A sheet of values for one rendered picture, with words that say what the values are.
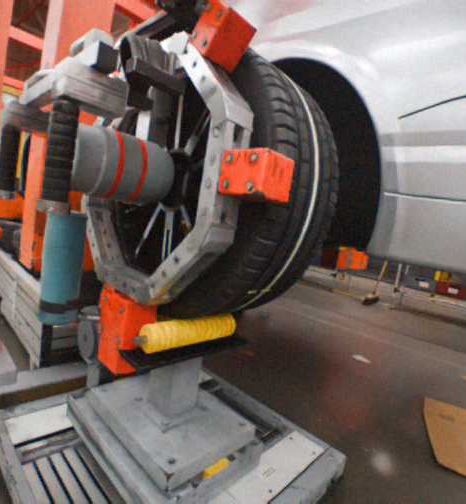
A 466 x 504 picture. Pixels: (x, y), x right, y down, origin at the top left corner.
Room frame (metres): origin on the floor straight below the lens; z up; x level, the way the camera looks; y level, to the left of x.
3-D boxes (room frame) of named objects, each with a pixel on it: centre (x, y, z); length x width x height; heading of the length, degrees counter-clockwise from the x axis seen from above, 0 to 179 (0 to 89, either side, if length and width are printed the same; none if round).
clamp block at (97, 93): (0.45, 0.23, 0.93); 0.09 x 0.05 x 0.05; 138
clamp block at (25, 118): (0.68, 0.48, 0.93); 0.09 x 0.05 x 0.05; 138
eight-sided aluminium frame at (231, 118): (0.72, 0.22, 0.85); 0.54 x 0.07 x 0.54; 48
